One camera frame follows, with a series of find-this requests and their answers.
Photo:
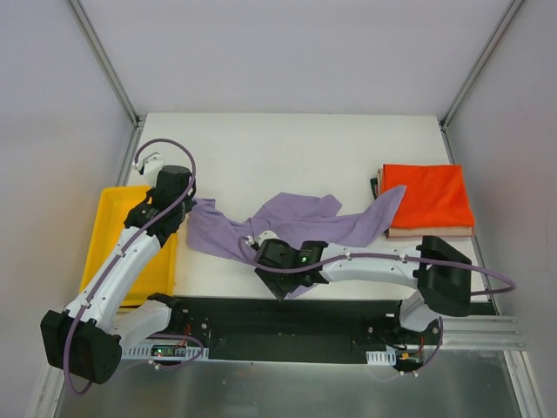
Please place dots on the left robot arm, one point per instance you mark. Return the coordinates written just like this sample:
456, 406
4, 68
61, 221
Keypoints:
87, 339

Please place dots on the yellow plastic tray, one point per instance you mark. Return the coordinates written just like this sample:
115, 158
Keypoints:
159, 274

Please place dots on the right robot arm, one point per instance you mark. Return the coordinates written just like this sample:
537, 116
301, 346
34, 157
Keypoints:
435, 271

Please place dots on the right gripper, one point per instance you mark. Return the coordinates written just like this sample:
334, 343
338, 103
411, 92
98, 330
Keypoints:
271, 279

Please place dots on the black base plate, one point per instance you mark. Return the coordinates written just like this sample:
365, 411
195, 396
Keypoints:
309, 331

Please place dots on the folded orange t-shirt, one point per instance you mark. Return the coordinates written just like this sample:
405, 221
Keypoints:
431, 196

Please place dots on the aluminium frame post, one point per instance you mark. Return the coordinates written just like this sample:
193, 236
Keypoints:
500, 30
104, 63

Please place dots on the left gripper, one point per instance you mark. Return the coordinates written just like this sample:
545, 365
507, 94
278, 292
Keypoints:
183, 205

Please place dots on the left aluminium frame post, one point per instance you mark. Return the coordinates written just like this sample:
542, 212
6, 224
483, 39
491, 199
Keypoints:
104, 63

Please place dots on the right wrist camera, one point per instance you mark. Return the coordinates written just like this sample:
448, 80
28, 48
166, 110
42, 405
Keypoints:
255, 242

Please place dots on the right white cable duct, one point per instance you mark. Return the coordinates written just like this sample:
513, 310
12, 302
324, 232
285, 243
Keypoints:
381, 358

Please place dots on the white cable duct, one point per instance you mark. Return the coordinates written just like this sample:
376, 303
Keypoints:
165, 351
381, 358

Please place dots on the purple t-shirt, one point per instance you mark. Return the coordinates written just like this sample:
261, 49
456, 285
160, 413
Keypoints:
293, 218

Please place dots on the left white cable duct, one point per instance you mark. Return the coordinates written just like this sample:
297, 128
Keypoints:
165, 351

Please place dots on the folded beige t-shirt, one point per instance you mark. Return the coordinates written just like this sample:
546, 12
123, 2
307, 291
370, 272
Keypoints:
435, 233

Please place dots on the right aluminium frame post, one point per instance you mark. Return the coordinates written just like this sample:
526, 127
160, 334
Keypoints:
500, 30

